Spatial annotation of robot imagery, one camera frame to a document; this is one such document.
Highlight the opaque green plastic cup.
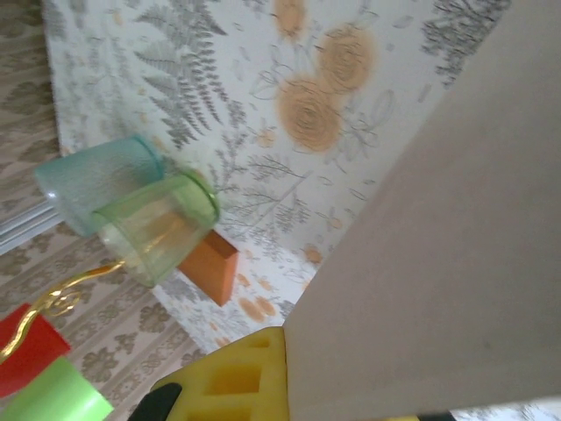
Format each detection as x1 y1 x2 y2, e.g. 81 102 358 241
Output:
0 355 115 421

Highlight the white paper box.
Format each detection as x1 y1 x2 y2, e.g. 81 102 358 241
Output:
284 0 561 421

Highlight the gold wire cup stand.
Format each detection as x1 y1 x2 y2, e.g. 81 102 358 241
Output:
0 258 128 365

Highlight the aluminium frame post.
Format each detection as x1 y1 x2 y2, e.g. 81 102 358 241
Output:
0 199 59 256

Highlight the translucent blue plastic cup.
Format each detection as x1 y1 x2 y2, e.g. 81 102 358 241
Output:
33 134 166 238

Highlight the red plastic cup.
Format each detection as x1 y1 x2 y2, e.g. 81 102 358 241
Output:
0 303 72 399

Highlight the floral table mat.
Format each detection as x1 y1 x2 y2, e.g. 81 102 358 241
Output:
41 0 514 354

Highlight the orange wooden block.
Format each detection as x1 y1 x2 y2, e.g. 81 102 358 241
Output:
177 230 240 307

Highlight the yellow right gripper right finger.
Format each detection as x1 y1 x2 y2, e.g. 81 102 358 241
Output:
385 410 452 421

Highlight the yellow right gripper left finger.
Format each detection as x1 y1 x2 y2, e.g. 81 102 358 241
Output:
131 326 290 421

